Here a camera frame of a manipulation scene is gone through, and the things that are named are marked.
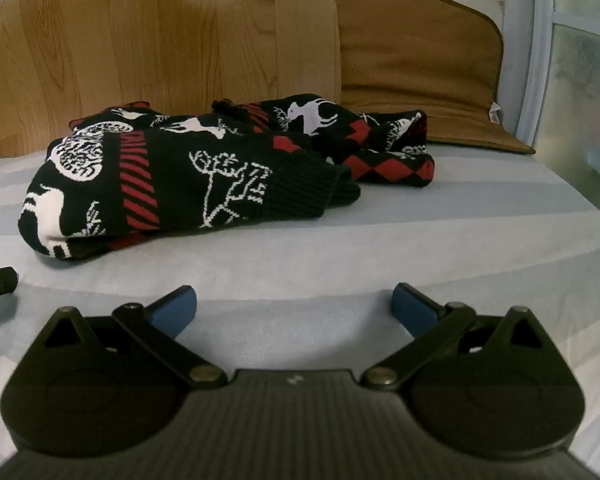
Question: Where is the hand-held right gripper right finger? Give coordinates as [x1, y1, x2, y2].
[361, 282, 545, 389]

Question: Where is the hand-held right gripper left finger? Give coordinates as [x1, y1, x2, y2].
[44, 284, 227, 388]

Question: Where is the black red white patterned sweater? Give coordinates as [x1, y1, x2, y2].
[18, 93, 436, 261]

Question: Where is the brown cushion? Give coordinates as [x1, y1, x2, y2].
[334, 0, 537, 156]

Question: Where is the wooden headboard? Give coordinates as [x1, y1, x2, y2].
[0, 0, 342, 158]

